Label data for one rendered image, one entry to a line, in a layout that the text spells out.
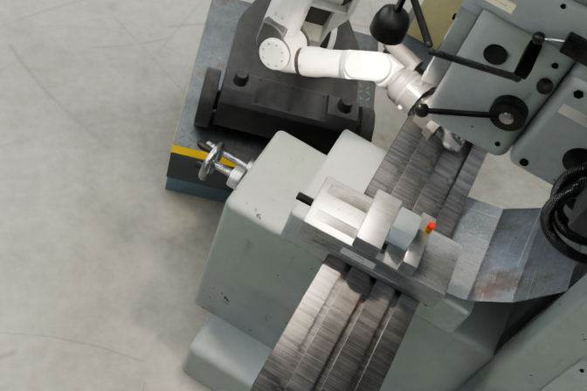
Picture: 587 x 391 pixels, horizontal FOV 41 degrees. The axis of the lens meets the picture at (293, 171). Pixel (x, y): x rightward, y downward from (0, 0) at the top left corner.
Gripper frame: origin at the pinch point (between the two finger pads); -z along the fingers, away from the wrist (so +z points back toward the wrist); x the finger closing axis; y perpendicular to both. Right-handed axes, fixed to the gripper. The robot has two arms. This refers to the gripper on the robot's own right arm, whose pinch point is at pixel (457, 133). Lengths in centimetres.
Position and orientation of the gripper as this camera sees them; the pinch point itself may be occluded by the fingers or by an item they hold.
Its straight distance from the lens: 178.6
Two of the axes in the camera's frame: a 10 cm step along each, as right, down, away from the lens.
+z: -6.8, -6.8, 2.8
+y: -2.5, 5.7, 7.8
